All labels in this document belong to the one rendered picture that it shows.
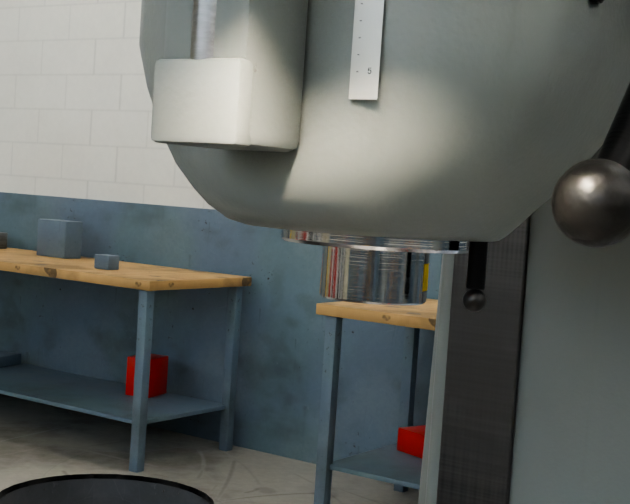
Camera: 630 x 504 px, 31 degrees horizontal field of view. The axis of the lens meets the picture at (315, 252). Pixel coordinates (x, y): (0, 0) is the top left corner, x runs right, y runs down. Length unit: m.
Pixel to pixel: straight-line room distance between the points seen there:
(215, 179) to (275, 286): 5.29
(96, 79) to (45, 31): 0.52
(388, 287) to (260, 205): 0.08
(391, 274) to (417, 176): 0.08
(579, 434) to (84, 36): 6.00
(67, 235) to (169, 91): 5.86
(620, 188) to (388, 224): 0.10
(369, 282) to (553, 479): 0.43
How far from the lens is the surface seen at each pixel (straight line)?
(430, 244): 0.47
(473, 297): 0.48
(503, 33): 0.41
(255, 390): 5.86
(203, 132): 0.40
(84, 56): 6.71
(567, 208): 0.38
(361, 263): 0.49
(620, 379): 0.86
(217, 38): 0.41
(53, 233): 6.33
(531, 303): 0.88
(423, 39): 0.41
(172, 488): 2.75
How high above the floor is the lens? 1.33
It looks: 3 degrees down
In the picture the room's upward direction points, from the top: 4 degrees clockwise
